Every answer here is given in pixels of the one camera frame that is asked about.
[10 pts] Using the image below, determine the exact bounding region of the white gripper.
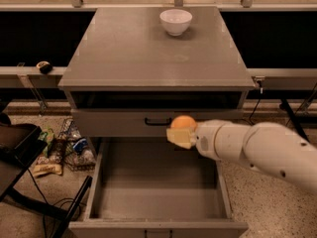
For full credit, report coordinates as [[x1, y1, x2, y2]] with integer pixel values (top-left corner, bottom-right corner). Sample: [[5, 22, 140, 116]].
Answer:
[[165, 119, 232, 161]]

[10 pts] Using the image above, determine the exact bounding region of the orange fruit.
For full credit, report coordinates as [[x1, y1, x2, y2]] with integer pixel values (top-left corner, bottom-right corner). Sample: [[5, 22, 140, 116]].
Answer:
[[170, 115, 197, 129]]

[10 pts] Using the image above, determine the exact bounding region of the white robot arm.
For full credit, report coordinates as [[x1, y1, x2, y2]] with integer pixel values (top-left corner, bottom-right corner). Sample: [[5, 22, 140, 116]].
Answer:
[[166, 116, 317, 193]]

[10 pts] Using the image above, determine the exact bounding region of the open grey drawer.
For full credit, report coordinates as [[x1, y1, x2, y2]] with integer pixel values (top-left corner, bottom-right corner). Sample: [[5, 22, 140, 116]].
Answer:
[[69, 138, 248, 238]]

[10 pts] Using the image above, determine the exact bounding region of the grey drawer cabinet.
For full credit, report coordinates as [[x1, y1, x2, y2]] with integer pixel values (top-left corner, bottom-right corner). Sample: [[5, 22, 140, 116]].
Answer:
[[58, 7, 255, 151]]

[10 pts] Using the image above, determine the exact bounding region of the black rolling stand leg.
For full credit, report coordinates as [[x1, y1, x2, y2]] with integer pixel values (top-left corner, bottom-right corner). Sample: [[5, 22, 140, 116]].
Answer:
[[280, 98, 308, 140]]

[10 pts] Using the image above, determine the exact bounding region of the white ceramic bowl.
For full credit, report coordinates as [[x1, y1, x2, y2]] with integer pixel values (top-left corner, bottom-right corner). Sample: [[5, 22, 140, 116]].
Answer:
[[159, 9, 192, 36]]

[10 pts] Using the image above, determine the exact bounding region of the yellow snack bag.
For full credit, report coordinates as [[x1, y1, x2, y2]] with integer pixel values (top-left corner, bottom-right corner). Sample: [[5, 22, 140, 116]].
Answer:
[[33, 156, 62, 178]]

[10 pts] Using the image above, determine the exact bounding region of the small black round device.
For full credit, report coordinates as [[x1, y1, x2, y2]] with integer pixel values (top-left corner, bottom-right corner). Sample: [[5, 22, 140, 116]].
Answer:
[[37, 61, 53, 74]]

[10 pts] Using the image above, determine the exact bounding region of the closed grey drawer black handle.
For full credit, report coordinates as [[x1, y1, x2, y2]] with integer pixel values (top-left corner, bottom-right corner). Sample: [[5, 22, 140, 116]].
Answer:
[[71, 109, 243, 137]]

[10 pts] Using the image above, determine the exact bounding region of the black power cable adapter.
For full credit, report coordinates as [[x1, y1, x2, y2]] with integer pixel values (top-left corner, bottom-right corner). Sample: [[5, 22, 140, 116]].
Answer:
[[248, 94, 263, 125]]

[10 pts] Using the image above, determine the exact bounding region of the wire basket with items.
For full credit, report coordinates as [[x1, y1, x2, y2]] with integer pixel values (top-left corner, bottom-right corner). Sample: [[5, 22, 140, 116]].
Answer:
[[58, 118, 96, 172]]

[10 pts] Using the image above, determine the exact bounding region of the black floor cable left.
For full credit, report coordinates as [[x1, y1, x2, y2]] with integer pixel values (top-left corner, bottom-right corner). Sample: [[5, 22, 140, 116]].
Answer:
[[26, 169, 87, 238]]

